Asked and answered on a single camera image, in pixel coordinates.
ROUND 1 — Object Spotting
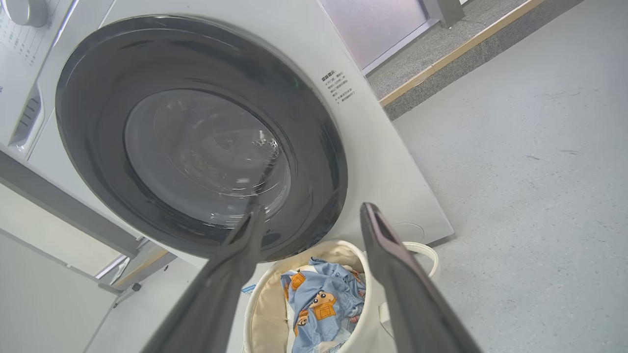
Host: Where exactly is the washer detergent drawer handle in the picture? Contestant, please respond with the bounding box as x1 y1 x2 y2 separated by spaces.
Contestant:
8 83 45 148

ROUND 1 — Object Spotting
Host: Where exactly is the black text label sticker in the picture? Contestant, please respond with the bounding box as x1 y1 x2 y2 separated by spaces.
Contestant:
321 69 355 105

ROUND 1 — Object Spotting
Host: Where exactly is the grey carpeted platform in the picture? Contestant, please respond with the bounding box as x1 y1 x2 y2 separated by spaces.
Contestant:
366 0 584 121

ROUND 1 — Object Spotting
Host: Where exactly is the dark round glass washer door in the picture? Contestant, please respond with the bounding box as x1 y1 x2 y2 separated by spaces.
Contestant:
55 15 349 263

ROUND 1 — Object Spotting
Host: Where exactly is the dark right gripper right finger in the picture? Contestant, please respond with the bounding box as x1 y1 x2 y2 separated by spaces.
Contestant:
360 202 482 353

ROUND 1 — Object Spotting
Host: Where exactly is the grey window frame bar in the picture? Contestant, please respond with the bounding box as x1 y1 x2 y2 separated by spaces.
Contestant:
0 150 178 296

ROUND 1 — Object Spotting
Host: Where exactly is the round washer filter cover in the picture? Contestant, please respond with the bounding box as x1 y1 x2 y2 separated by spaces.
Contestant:
392 223 426 245

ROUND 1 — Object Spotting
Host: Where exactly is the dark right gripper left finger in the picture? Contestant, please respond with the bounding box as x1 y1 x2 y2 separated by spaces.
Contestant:
141 203 266 353

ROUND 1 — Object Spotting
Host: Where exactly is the frosted glass window panel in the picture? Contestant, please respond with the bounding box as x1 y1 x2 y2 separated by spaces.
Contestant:
319 0 435 72

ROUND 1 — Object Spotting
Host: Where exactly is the white front-load washing machine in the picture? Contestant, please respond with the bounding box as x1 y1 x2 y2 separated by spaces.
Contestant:
0 0 455 275

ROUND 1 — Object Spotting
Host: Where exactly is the wooden platform edge strip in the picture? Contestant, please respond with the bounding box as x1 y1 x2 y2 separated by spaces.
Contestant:
379 0 546 107

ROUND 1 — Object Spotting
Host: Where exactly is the silver washer control knob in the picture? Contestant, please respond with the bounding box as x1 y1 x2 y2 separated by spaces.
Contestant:
2 0 50 28

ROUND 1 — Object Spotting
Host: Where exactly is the cream canvas laundry basket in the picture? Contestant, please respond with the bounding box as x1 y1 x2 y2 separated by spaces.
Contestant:
243 239 441 353

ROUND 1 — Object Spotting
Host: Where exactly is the blue cartoon print garment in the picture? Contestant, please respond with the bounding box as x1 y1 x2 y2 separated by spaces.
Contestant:
281 257 367 353

